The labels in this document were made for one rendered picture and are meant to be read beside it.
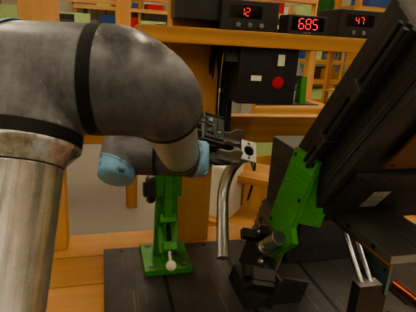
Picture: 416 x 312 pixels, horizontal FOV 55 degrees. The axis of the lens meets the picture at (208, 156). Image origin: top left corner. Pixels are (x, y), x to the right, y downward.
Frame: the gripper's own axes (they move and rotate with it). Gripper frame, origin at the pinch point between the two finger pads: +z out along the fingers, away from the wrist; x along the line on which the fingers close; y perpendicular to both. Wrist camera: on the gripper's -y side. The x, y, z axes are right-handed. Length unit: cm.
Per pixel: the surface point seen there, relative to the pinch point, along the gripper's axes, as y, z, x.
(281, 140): -9.4, 17.3, 13.9
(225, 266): -27.7, 9.2, -20.5
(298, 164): 5.3, 12.0, -2.2
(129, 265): -36.1, -16.1, -22.3
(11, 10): -483, -184, 461
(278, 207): -3.8, 12.1, -10.2
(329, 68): -276, 284, 363
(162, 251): -25.6, -10.2, -19.8
